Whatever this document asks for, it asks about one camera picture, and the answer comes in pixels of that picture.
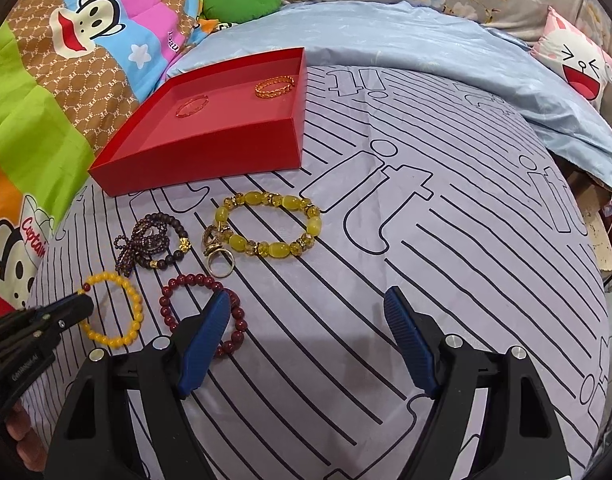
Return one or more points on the person's left hand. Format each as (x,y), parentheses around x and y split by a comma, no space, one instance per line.
(28,444)

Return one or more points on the dark bead bracelet gold charm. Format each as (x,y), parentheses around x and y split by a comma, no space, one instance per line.
(173,254)

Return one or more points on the colourful monkey cartoon quilt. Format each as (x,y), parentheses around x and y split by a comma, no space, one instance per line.
(71,73)

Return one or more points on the dark garnet bead strand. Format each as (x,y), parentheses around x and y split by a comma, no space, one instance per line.
(131,248)

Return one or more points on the red jewelry tray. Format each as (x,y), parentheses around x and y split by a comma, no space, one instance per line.
(236,133)

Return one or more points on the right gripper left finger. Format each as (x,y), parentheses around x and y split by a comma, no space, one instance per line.
(94,438)

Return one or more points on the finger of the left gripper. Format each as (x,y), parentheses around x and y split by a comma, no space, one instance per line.
(47,322)

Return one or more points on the grey striped bed sheet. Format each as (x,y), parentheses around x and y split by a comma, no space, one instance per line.
(423,183)

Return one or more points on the gold chain bangle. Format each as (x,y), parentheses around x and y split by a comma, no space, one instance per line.
(274,87)

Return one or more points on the pink white cat cushion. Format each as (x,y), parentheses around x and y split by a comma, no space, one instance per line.
(573,56)

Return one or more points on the thin gold red bangle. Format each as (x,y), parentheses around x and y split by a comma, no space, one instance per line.
(192,106)

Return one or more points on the light blue pillow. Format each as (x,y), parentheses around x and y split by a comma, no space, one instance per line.
(398,35)

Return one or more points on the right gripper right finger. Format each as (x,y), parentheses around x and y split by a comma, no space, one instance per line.
(520,437)

